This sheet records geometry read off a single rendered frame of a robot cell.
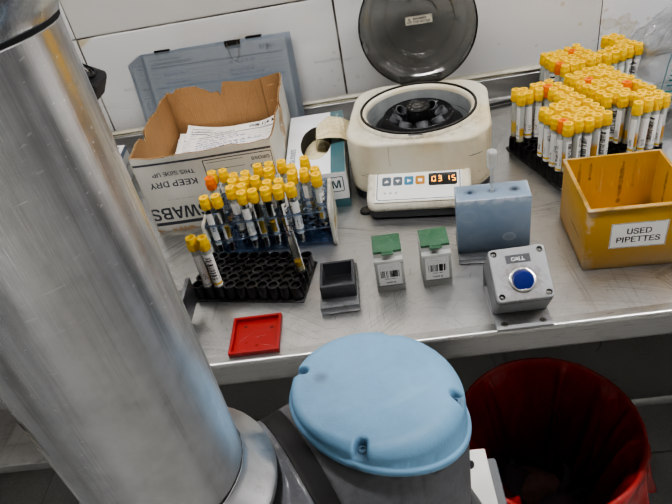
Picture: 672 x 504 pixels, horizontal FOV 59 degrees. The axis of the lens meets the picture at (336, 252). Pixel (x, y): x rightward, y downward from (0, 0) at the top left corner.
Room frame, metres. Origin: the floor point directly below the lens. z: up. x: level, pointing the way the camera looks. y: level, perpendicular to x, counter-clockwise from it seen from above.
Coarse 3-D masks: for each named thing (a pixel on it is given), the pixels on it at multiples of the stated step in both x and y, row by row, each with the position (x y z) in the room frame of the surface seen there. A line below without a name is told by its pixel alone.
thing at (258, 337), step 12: (240, 324) 0.61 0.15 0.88; (252, 324) 0.61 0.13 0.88; (264, 324) 0.60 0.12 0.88; (276, 324) 0.60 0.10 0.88; (240, 336) 0.59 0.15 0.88; (252, 336) 0.59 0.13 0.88; (264, 336) 0.58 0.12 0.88; (276, 336) 0.57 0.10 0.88; (240, 348) 0.57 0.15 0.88; (252, 348) 0.56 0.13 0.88; (264, 348) 0.55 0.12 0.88; (276, 348) 0.55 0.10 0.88
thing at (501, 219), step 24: (456, 192) 0.68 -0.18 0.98; (480, 192) 0.67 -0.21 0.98; (504, 192) 0.66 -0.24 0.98; (528, 192) 0.65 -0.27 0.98; (456, 216) 0.67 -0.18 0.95; (480, 216) 0.65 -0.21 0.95; (504, 216) 0.65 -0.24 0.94; (528, 216) 0.64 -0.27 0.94; (456, 240) 0.70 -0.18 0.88; (480, 240) 0.65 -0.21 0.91; (504, 240) 0.65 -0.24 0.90; (528, 240) 0.64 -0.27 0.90
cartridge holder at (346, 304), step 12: (324, 264) 0.67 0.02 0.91; (336, 264) 0.67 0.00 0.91; (348, 264) 0.66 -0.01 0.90; (324, 276) 0.66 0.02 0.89; (336, 276) 0.66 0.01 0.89; (348, 276) 0.66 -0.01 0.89; (324, 288) 0.62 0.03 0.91; (336, 288) 0.61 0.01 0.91; (348, 288) 0.61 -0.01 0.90; (324, 300) 0.61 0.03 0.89; (336, 300) 0.61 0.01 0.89; (348, 300) 0.60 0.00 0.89; (324, 312) 0.60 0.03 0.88; (336, 312) 0.60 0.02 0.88
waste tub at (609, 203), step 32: (576, 160) 0.71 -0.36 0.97; (608, 160) 0.70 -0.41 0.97; (640, 160) 0.69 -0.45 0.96; (576, 192) 0.64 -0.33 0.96; (608, 192) 0.70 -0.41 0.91; (640, 192) 0.69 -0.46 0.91; (576, 224) 0.63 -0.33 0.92; (608, 224) 0.58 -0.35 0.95; (640, 224) 0.57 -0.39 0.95; (576, 256) 0.61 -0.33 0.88; (608, 256) 0.58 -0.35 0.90; (640, 256) 0.57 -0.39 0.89
